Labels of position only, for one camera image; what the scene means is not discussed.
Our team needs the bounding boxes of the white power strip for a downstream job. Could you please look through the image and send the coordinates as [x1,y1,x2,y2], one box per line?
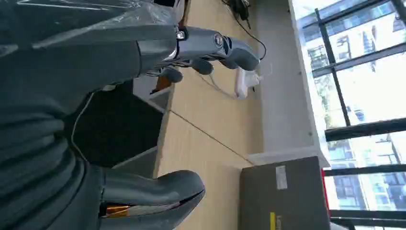
[234,68,263,100]

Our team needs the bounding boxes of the ribbed grey left arm sleeve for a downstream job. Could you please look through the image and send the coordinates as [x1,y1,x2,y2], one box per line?
[0,108,96,230]

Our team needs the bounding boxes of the black floor cable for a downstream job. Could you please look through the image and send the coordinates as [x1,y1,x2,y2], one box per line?
[221,0,268,61]

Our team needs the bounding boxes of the black device on floor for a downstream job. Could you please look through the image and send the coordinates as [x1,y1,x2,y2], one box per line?
[227,0,252,22]

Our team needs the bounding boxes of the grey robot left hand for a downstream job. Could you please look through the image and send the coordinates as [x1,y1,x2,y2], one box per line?
[0,25,261,230]

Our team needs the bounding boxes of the black window frame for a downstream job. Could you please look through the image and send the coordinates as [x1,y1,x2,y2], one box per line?
[298,0,406,229]

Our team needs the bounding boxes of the red strip behind box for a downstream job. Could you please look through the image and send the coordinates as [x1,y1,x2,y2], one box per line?
[321,169,331,211]

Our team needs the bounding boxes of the brown cardboard box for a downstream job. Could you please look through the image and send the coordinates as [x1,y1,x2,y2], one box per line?
[237,156,331,230]

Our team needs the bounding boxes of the white power cable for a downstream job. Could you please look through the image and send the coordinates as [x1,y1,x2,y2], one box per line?
[207,72,238,100]

